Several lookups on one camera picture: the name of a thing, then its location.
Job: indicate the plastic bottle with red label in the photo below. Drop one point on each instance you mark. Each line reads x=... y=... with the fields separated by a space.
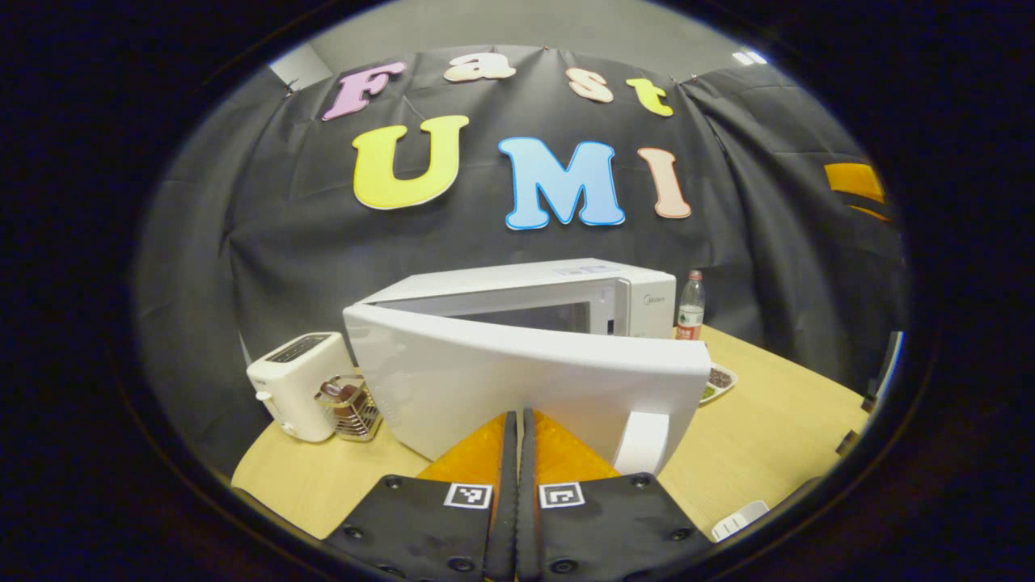
x=690 y=311

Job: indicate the white divided dish of beans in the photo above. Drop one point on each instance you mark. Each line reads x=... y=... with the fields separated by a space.
x=720 y=380

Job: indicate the white toaster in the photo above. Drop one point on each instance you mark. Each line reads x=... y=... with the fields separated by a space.
x=287 y=388

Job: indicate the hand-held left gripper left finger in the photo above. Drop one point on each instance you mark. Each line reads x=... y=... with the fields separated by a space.
x=506 y=517

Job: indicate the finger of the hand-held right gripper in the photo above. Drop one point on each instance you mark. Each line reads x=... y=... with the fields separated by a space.
x=872 y=212
x=853 y=179

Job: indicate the white microwave oven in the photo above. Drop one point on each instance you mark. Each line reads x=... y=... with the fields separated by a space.
x=501 y=380

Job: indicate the brown rounded item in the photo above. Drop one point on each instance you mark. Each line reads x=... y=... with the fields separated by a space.
x=344 y=398

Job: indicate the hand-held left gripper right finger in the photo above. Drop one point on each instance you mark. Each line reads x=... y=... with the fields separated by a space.
x=527 y=517

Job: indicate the small white tray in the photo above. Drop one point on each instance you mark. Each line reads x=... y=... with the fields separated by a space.
x=740 y=521

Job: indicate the small ceiling light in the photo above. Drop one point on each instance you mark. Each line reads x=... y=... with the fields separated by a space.
x=749 y=57

